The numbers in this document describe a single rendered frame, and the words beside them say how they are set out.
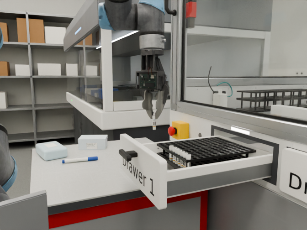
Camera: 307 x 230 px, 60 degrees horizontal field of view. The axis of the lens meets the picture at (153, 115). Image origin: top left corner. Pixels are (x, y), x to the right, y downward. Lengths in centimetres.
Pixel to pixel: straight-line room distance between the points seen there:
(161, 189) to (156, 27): 46
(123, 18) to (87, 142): 66
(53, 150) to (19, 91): 372
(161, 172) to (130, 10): 47
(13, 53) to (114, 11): 413
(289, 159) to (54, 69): 403
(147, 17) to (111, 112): 79
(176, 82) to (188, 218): 56
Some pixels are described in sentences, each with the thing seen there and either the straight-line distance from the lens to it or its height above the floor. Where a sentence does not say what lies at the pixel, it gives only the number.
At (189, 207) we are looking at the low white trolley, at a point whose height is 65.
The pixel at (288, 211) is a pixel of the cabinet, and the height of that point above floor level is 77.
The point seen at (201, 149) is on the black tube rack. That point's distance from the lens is 76.
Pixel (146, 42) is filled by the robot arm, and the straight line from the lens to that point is 80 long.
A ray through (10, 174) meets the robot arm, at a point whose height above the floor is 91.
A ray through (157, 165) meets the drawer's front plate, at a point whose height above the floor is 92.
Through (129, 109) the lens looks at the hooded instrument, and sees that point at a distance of 152.
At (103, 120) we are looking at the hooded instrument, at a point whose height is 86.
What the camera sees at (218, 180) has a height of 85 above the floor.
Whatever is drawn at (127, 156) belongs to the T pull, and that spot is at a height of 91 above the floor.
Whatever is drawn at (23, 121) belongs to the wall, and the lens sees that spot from 490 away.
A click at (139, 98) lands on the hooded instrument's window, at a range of 155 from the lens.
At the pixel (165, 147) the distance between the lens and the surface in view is 77.
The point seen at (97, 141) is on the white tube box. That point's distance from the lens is 127.
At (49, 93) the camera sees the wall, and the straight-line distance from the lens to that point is 484.
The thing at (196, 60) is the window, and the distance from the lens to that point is 108.
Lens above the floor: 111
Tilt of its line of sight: 9 degrees down
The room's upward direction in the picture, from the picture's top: straight up
